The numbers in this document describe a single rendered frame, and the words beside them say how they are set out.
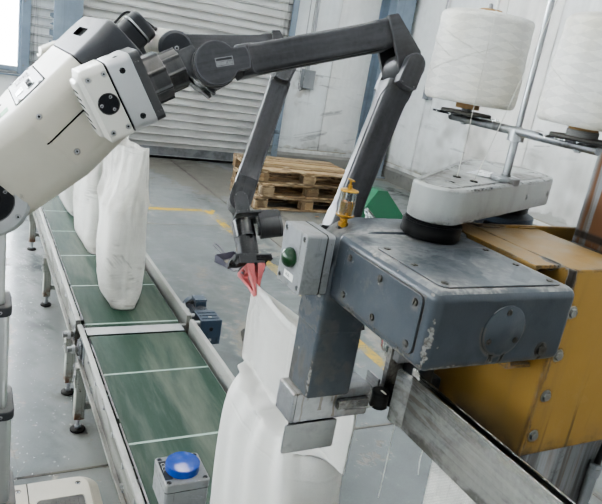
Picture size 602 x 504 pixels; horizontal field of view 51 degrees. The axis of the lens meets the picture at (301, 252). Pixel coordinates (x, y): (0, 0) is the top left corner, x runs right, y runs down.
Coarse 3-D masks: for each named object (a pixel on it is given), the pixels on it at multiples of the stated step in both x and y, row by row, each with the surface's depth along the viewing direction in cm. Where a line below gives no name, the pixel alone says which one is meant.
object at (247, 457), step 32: (256, 320) 154; (288, 320) 143; (256, 352) 153; (288, 352) 136; (256, 384) 149; (224, 416) 153; (256, 416) 138; (352, 416) 118; (224, 448) 152; (256, 448) 134; (320, 448) 127; (224, 480) 151; (256, 480) 134; (288, 480) 126; (320, 480) 126
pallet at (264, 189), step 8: (232, 176) 712; (320, 176) 734; (264, 184) 643; (272, 184) 648; (280, 184) 652; (328, 184) 696; (336, 184) 706; (264, 192) 647; (272, 192) 651; (304, 192) 674; (312, 192) 673; (320, 192) 717; (328, 192) 722; (336, 192) 727
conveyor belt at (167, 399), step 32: (96, 352) 239; (128, 352) 243; (160, 352) 247; (192, 352) 252; (128, 384) 221; (160, 384) 225; (192, 384) 228; (128, 416) 203; (160, 416) 206; (192, 416) 209; (160, 448) 190; (192, 448) 193
